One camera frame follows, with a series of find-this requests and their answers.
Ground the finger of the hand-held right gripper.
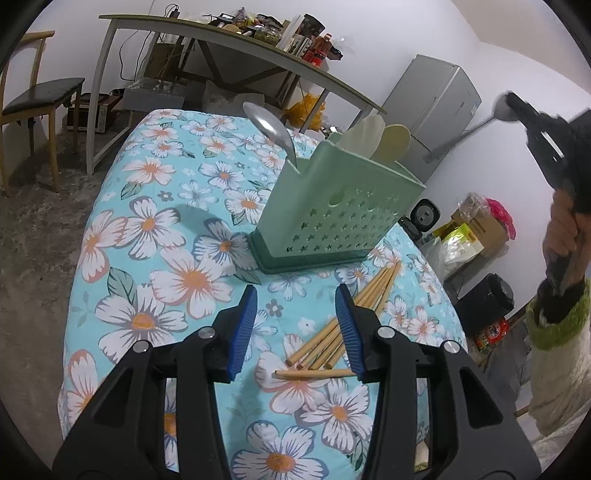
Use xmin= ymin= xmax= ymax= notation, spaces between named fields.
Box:
xmin=508 ymin=92 xmax=541 ymax=127

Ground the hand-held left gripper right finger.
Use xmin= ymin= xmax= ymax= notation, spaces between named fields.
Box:
xmin=335 ymin=284 xmax=541 ymax=480

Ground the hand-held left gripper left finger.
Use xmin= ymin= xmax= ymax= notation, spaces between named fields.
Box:
xmin=51 ymin=285 xmax=258 ymax=480

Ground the metal spoon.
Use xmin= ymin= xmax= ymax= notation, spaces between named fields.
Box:
xmin=424 ymin=91 xmax=522 ymax=163
xmin=242 ymin=102 xmax=300 ymax=167

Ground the pile of wooden chopsticks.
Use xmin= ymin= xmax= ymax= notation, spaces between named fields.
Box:
xmin=272 ymin=260 xmax=402 ymax=381

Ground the green perforated utensil holder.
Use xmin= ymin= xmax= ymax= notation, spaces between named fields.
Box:
xmin=249 ymin=130 xmax=426 ymax=275

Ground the beige plastic spoon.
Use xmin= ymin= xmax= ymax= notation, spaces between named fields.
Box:
xmin=379 ymin=124 xmax=411 ymax=162

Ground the person's right forearm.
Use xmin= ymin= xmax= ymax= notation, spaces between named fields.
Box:
xmin=525 ymin=277 xmax=591 ymax=444

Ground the person's right hand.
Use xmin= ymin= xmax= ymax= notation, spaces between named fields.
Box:
xmin=541 ymin=188 xmax=580 ymax=278

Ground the grey refrigerator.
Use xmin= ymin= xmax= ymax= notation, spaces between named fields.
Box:
xmin=378 ymin=54 xmax=482 ymax=185

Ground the pink plastic bag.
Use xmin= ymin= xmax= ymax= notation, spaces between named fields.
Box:
xmin=482 ymin=198 xmax=515 ymax=241

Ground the open cardboard box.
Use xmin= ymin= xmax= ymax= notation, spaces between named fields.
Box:
xmin=450 ymin=193 xmax=509 ymax=259

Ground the blue floral blanket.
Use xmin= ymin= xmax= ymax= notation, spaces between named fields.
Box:
xmin=58 ymin=108 xmax=467 ymax=480

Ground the small dark pot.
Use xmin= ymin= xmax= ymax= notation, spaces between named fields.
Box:
xmin=398 ymin=217 xmax=424 ymax=243

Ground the round black white appliance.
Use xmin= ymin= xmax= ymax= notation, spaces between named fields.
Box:
xmin=410 ymin=198 xmax=441 ymax=232

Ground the yellow green bag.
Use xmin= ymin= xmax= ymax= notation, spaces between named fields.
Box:
xmin=434 ymin=222 xmax=485 ymax=278

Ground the red detergent bag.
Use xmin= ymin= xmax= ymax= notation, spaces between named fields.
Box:
xmin=473 ymin=318 xmax=511 ymax=354

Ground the black bucket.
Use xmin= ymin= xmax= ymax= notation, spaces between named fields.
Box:
xmin=455 ymin=272 xmax=515 ymax=337

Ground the yellow plastic bag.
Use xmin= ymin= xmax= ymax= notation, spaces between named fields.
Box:
xmin=283 ymin=90 xmax=329 ymax=132

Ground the grey white sack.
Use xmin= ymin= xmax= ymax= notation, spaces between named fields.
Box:
xmin=201 ymin=79 xmax=266 ymax=116

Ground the clear plastic bin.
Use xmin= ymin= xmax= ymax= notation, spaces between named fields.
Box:
xmin=121 ymin=76 xmax=188 ymax=114

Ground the glass jar of green contents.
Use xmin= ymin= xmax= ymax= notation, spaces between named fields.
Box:
xmin=252 ymin=25 xmax=283 ymax=44

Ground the brown cardboard box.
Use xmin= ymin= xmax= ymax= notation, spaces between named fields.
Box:
xmin=144 ymin=41 xmax=185 ymax=81

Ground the wooden table with white legs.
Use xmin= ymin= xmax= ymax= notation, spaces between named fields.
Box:
xmin=87 ymin=13 xmax=389 ymax=175

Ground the wooden chair with black seat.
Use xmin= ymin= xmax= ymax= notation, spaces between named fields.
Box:
xmin=0 ymin=30 xmax=86 ymax=197

